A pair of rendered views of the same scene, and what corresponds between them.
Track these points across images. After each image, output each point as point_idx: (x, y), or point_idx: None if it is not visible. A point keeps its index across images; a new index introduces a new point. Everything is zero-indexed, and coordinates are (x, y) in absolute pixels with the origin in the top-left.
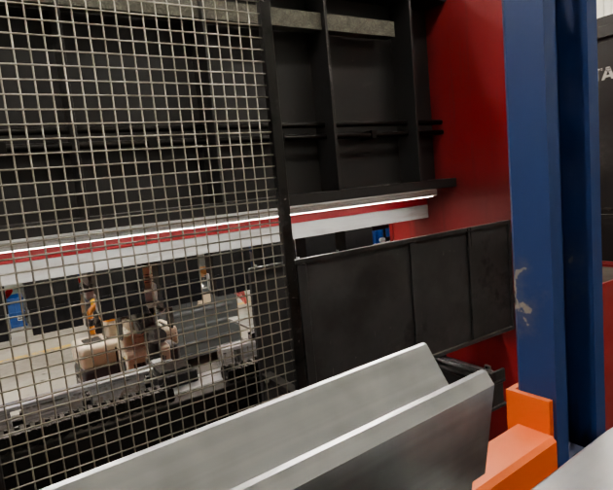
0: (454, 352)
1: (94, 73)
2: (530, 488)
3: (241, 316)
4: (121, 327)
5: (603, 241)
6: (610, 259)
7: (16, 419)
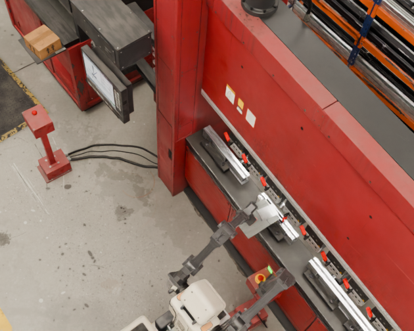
0: (216, 132)
1: None
2: None
3: (246, 230)
4: (227, 324)
5: (144, 0)
6: (148, 8)
7: (356, 329)
